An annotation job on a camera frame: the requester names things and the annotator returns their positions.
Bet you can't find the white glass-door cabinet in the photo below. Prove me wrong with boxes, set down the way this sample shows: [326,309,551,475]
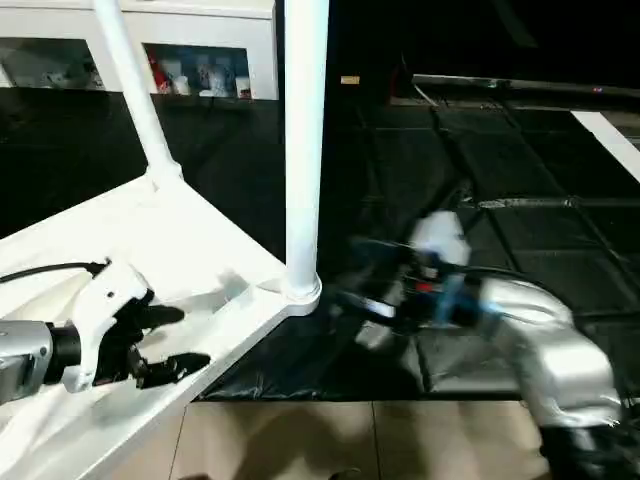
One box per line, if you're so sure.
[0,0,281,101]

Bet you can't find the black television screen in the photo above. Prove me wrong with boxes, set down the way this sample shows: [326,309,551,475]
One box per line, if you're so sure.
[412,0,640,99]

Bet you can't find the black work mat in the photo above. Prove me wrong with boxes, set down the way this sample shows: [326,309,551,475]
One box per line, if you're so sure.
[0,89,640,401]

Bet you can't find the white plastic table top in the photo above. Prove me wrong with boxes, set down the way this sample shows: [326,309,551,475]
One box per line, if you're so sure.
[0,169,324,480]

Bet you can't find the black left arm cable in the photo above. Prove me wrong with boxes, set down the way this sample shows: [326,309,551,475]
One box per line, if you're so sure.
[0,258,111,284]

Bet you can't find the red white package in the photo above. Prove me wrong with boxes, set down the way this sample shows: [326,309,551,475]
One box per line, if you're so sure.
[149,54,171,94]

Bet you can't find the white plastic table leg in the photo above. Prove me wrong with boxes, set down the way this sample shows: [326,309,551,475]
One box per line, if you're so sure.
[282,0,331,301]
[92,0,184,189]

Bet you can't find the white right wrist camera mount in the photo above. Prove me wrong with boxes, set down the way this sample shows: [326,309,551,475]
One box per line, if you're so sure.
[407,209,489,329]

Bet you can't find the white board strip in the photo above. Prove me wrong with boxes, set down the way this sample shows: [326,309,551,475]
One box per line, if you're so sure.
[569,110,640,184]

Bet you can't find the dark blue black cabinet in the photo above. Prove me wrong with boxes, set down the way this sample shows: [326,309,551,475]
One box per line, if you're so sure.
[272,0,416,106]

